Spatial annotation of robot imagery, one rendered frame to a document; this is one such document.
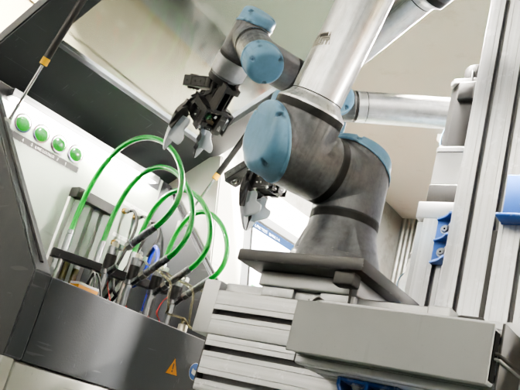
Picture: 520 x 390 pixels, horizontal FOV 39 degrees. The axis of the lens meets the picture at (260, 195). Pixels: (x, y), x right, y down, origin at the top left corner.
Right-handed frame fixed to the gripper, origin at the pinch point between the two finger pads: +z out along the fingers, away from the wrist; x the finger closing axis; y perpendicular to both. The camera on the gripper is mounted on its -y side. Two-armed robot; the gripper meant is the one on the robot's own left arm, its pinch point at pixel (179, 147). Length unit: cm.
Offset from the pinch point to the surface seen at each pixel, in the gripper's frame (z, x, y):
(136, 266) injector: 36.4, 7.0, -1.9
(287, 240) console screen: 38, 73, -29
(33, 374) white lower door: 33, -29, 38
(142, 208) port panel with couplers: 43, 24, -39
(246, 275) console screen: 42, 51, -13
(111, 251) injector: 33.7, -1.1, -2.6
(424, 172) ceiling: 115, 453, -307
